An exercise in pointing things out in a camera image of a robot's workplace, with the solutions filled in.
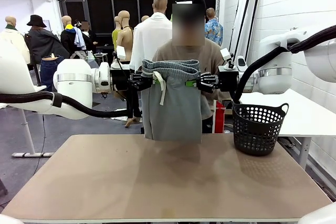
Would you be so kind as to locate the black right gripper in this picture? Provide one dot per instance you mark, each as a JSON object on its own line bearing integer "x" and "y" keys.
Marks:
{"x": 228, "y": 81}

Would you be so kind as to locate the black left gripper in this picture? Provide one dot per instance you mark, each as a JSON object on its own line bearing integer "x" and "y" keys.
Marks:
{"x": 120, "y": 79}

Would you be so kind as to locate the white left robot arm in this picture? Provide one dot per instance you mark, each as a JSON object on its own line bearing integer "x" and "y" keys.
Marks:
{"x": 73, "y": 79}

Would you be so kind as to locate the person in beige sweater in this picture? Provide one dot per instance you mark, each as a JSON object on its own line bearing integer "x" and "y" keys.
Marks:
{"x": 212, "y": 56}

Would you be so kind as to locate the red and white cabinet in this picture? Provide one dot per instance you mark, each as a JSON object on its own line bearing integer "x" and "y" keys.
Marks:
{"x": 220, "y": 119}

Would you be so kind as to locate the tall mannequin in white shirt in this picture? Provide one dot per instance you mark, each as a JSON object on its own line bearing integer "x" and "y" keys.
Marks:
{"x": 149, "y": 37}

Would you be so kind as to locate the white cloth on floor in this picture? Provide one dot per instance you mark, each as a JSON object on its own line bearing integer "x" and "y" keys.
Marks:
{"x": 119, "y": 117}

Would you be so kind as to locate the bare tan mannequin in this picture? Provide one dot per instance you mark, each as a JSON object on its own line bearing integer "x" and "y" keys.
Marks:
{"x": 126, "y": 37}

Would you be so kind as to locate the person in blue floral shirt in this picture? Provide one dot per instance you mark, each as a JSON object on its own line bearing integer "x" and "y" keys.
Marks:
{"x": 214, "y": 31}

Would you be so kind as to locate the mannequin in yellow-green top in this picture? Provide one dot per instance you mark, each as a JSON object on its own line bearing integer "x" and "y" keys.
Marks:
{"x": 115, "y": 36}

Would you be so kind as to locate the black framed leaning panel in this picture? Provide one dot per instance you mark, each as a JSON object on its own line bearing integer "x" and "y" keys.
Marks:
{"x": 240, "y": 24}
{"x": 253, "y": 19}

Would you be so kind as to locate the black perforated plastic basket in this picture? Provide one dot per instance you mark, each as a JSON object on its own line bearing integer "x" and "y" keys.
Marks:
{"x": 254, "y": 134}

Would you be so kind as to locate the light blue draped shirt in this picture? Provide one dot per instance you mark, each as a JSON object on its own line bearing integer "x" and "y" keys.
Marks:
{"x": 79, "y": 39}

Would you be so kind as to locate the mannequin with yellow collar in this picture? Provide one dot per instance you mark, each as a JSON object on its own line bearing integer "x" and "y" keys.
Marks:
{"x": 68, "y": 37}

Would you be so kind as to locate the blue jeans on mannequin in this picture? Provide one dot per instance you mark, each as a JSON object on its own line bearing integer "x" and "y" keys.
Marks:
{"x": 50, "y": 74}

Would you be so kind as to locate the white side table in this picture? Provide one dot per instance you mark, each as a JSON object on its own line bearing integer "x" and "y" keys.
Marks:
{"x": 307, "y": 116}

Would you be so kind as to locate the black bucket hat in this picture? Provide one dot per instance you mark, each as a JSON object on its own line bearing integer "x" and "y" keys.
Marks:
{"x": 36, "y": 20}

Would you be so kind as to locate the white table leg with foot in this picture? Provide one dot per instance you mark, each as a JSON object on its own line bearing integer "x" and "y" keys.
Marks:
{"x": 30, "y": 140}

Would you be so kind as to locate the mannequin in cream jacket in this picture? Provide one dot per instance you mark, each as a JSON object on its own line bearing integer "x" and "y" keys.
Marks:
{"x": 13, "y": 37}

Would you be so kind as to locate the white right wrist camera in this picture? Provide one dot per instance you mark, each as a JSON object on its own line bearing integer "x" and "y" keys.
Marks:
{"x": 225, "y": 54}

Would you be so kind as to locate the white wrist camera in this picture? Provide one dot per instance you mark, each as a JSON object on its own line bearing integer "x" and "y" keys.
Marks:
{"x": 225, "y": 54}
{"x": 121, "y": 52}

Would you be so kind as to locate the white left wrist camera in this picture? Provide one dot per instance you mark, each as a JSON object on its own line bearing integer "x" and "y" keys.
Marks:
{"x": 121, "y": 52}

